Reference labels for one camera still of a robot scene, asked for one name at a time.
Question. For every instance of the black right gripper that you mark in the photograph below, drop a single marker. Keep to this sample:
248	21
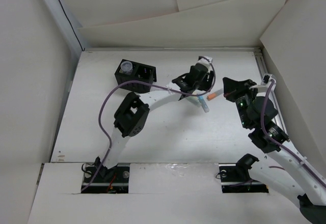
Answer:
232	88

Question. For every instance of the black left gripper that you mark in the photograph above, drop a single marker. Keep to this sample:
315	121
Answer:
207	81

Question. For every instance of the orange capped lead case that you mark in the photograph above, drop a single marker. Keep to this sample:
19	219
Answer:
215	94

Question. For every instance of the clear jar of paper clips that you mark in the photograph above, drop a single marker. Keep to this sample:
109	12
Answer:
126	67

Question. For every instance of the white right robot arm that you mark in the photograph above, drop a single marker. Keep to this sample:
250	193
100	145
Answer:
299	181

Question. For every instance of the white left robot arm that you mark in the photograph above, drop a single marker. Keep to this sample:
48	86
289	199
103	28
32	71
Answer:
132	113

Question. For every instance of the blue highlighter pen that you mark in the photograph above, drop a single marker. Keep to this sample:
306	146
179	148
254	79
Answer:
203	104

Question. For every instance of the green highlighter pen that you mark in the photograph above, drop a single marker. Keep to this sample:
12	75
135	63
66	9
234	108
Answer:
194	101

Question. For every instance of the black slotted organizer box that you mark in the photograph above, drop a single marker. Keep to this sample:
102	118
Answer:
141	72

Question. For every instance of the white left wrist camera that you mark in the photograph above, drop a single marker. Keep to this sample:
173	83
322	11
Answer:
205	61

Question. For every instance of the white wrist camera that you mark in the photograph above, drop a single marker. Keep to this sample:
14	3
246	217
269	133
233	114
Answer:
267	81
205	61

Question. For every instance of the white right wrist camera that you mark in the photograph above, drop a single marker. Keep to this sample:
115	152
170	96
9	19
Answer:
267	81

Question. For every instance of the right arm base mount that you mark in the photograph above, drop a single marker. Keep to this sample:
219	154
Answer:
235	177

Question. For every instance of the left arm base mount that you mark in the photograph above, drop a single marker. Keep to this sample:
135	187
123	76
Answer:
110	181

